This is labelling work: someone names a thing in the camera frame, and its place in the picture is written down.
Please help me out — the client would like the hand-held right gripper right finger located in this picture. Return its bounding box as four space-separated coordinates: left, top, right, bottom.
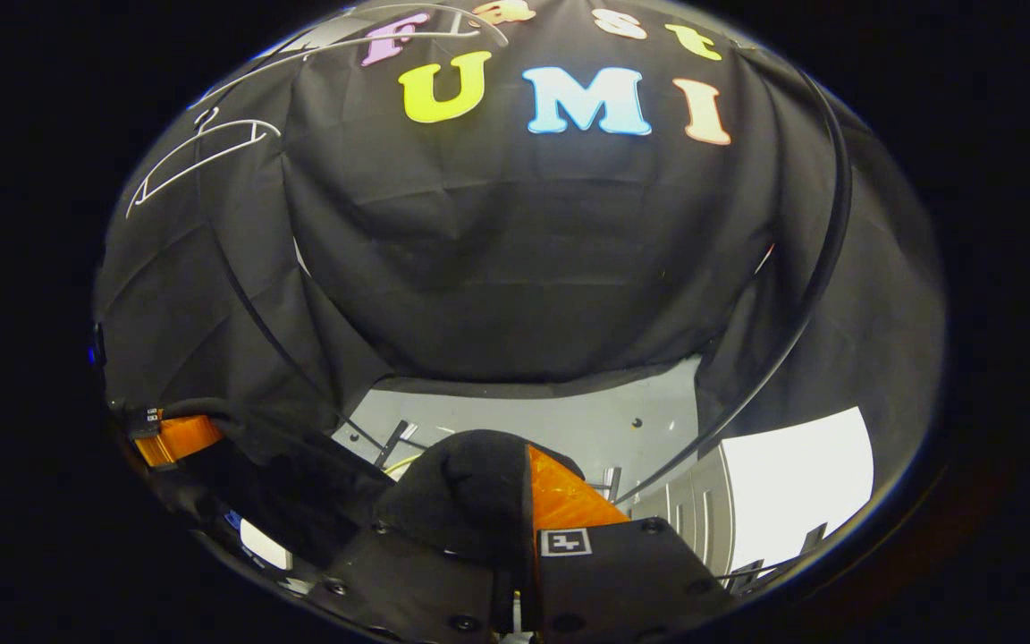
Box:
515 445 736 644

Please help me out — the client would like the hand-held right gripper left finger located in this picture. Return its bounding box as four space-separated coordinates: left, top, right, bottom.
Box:
318 526 518 644

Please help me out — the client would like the black knit garment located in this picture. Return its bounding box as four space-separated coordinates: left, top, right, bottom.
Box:
166 419 395 566

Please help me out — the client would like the white clothes hanger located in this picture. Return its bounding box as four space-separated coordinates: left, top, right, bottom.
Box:
193 3 509 108
126 107 282 220

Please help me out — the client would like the black clothes rack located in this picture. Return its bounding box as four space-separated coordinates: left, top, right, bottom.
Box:
211 67 854 506

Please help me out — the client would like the white cabinet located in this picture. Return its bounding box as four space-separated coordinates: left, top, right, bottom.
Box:
629 407 875 593

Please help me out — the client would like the black backdrop cloth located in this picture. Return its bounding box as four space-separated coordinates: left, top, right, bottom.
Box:
90 0 945 538

